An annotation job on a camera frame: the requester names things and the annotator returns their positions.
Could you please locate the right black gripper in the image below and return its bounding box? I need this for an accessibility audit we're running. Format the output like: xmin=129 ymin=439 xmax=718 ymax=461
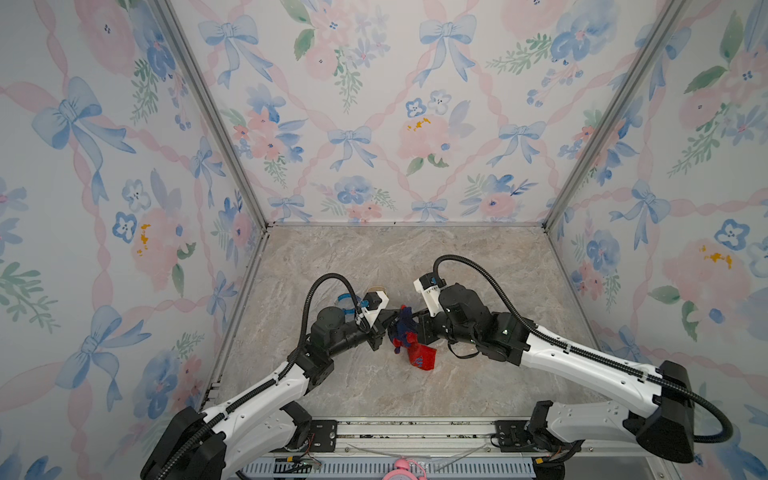
xmin=401 ymin=304 xmax=478 ymax=346

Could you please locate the red blue patterned cloth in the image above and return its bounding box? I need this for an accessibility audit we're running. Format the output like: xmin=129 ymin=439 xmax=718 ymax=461
xmin=388 ymin=305 xmax=436 ymax=371

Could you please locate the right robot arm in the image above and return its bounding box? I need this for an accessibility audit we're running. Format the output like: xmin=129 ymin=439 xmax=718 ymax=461
xmin=414 ymin=280 xmax=735 ymax=464

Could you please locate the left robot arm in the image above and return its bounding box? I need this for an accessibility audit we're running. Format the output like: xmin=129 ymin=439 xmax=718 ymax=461
xmin=140 ymin=306 xmax=400 ymax=479

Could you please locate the pink round object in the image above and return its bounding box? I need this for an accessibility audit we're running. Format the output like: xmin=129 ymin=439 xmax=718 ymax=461
xmin=383 ymin=458 xmax=428 ymax=480

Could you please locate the blue strap watch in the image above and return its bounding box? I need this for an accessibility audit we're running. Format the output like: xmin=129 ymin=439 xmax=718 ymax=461
xmin=335 ymin=293 xmax=356 ymax=316

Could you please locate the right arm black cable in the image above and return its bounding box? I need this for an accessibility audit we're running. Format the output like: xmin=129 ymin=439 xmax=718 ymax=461
xmin=431 ymin=254 xmax=734 ymax=445

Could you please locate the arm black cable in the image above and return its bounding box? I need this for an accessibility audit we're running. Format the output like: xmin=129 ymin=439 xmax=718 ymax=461
xmin=140 ymin=272 xmax=368 ymax=480
xmin=431 ymin=254 xmax=734 ymax=445

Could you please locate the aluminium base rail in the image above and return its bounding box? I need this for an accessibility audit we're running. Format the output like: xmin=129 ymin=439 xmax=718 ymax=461
xmin=161 ymin=415 xmax=607 ymax=462

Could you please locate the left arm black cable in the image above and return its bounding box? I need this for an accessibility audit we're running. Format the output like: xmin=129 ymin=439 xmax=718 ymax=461
xmin=140 ymin=272 xmax=368 ymax=480

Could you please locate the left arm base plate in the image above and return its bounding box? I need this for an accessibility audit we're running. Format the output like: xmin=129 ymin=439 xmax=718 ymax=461
xmin=268 ymin=420 xmax=339 ymax=455

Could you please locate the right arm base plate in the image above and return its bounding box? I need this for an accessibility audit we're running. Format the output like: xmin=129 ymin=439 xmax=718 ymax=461
xmin=491 ymin=420 xmax=574 ymax=455

